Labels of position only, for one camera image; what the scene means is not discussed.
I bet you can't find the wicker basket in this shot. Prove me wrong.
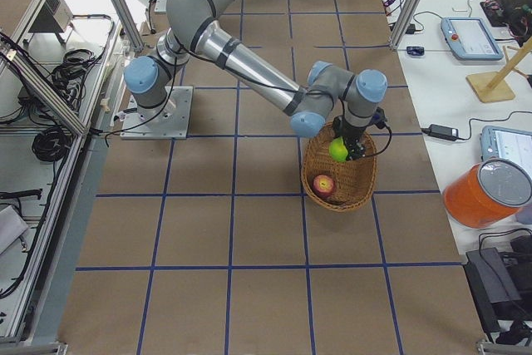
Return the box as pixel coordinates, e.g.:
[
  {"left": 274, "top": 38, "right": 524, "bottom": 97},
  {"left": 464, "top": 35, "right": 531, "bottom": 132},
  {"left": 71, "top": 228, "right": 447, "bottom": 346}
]
[{"left": 300, "top": 122, "right": 377, "bottom": 212}]

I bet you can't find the orange round object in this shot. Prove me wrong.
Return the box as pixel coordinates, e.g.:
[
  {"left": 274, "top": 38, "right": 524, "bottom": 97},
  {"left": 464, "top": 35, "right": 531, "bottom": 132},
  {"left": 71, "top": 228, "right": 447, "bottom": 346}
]
[{"left": 443, "top": 158, "right": 531, "bottom": 229}]

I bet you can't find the wooden stand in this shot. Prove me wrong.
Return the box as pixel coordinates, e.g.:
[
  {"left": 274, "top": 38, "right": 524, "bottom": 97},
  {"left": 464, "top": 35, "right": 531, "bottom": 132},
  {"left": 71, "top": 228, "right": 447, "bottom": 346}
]
[{"left": 466, "top": 38, "right": 531, "bottom": 103}]

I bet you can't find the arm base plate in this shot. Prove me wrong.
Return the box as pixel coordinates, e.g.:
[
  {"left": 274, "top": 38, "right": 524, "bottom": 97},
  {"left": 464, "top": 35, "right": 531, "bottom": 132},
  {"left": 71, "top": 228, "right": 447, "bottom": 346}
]
[
  {"left": 120, "top": 86, "right": 194, "bottom": 140},
  {"left": 154, "top": 0, "right": 167, "bottom": 14}
]

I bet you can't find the red apple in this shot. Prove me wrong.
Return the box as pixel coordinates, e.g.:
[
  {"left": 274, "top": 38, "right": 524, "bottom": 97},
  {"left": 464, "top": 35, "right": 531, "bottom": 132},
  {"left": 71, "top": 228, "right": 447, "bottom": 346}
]
[{"left": 312, "top": 174, "right": 336, "bottom": 200}]

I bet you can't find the black laptop power brick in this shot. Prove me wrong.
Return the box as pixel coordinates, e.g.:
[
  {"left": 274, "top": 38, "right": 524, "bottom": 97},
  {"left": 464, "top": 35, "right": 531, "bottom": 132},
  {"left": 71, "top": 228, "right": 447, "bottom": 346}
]
[{"left": 428, "top": 124, "right": 459, "bottom": 141}]

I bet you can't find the small blue device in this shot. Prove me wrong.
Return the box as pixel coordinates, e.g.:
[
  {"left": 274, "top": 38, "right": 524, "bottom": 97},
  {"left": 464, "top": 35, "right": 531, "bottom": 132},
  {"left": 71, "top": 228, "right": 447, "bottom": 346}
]
[{"left": 406, "top": 46, "right": 425, "bottom": 57}]

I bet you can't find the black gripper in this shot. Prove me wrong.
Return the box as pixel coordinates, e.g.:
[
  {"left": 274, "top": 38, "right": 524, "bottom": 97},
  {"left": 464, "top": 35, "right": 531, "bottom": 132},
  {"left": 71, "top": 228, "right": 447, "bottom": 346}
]
[{"left": 332, "top": 116, "right": 366, "bottom": 161}]

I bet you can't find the green apple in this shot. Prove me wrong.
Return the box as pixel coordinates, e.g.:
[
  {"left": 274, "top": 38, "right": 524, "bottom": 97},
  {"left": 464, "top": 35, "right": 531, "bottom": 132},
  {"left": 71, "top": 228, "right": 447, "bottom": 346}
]
[{"left": 328, "top": 136, "right": 348, "bottom": 162}]

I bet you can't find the teach pendant tablet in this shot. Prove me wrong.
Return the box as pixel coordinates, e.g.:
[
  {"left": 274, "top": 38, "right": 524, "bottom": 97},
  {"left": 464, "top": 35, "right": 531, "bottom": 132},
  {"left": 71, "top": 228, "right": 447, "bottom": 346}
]
[{"left": 440, "top": 17, "right": 504, "bottom": 61}]

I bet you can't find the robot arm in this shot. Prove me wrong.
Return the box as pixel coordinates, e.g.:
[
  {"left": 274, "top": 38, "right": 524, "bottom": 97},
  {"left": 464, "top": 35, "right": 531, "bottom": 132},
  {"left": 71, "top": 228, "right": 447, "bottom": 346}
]
[{"left": 124, "top": 0, "right": 390, "bottom": 162}]

